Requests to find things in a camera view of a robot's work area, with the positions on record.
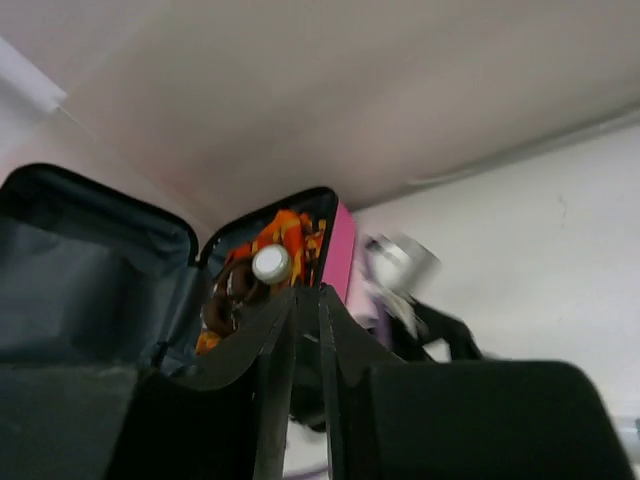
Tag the orange camouflage cloth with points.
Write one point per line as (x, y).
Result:
(301, 236)

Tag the round white-green jar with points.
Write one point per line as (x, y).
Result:
(272, 264)

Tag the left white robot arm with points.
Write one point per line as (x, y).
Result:
(392, 268)

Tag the pink hard-shell suitcase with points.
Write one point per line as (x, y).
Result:
(99, 289)

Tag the brown headphones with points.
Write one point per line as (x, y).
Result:
(236, 287)

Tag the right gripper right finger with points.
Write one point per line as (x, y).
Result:
(472, 419)

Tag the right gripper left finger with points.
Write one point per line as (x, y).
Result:
(227, 419)

